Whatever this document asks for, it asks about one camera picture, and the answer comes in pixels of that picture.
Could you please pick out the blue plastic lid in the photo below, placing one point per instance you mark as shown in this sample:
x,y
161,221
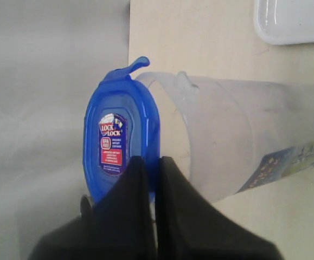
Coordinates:
x,y
121,121

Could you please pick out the white rectangular plastic tray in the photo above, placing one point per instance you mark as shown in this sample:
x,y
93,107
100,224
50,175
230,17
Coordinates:
x,y
284,22

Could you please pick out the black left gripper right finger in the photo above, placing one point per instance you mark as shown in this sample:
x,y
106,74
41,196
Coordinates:
x,y
188,227

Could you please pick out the clear tall plastic container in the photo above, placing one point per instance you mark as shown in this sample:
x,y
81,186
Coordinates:
x,y
242,134

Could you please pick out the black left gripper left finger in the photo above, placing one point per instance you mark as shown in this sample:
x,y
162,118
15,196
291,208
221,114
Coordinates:
x,y
119,226

